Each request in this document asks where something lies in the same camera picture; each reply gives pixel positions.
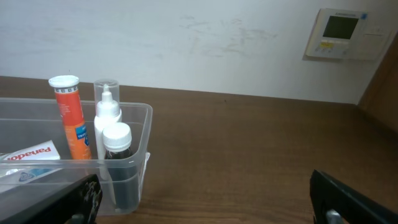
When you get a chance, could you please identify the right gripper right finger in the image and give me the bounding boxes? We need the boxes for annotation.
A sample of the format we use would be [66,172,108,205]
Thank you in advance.
[310,170,397,224]

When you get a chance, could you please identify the white spray bottle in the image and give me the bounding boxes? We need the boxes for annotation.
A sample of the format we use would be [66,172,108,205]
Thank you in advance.
[94,79,122,205]

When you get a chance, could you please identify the wall thermostat control panel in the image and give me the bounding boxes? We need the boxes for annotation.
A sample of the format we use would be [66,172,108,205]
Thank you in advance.
[305,8,391,60]

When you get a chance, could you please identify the dark bottle white cap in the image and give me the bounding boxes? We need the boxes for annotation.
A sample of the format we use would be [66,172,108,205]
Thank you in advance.
[103,123,138,210]

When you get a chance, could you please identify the orange tube white cap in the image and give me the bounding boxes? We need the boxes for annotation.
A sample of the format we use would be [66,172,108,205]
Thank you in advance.
[49,75,91,159]

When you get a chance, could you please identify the clear plastic container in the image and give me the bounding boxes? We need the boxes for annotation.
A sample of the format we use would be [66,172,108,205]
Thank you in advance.
[1,98,153,219]

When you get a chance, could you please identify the white Panadol box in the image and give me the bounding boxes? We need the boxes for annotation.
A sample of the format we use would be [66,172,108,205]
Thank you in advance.
[0,139,62,194]

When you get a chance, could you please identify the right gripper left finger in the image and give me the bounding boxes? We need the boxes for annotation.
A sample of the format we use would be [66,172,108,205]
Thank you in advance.
[1,174,103,224]

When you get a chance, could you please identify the brown wooden panel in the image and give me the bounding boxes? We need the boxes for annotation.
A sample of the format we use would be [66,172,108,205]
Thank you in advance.
[358,35,397,134]

